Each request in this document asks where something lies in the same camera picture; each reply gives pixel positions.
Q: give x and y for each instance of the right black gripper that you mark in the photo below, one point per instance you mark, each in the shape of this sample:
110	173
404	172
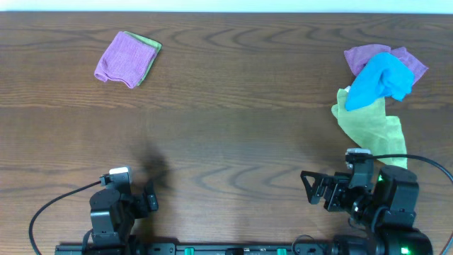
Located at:
333	189

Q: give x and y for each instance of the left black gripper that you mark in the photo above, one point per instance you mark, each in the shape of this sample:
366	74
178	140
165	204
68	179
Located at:
151	202

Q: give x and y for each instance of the purple cloth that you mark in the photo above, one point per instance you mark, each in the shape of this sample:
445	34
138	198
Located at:
358	57
112	66

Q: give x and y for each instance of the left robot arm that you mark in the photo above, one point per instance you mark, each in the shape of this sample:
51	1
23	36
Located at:
113	213

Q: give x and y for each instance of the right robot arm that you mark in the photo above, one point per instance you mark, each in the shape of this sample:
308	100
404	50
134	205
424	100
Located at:
386	208

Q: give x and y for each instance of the crumpled green cloth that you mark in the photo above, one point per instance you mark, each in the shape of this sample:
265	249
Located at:
370	127

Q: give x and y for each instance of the folded green cloth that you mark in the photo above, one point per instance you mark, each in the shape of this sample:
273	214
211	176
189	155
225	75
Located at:
143	53

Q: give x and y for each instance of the purple cloth under blue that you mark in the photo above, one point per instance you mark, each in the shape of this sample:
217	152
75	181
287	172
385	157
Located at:
358	57

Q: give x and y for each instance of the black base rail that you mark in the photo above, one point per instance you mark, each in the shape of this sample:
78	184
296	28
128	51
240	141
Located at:
212	248

